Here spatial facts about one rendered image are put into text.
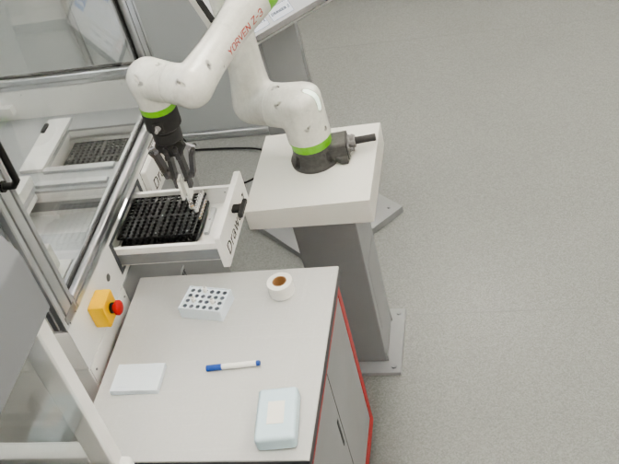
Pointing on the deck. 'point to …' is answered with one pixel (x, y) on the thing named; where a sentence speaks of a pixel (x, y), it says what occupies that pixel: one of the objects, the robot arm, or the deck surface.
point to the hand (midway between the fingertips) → (184, 187)
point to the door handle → (8, 172)
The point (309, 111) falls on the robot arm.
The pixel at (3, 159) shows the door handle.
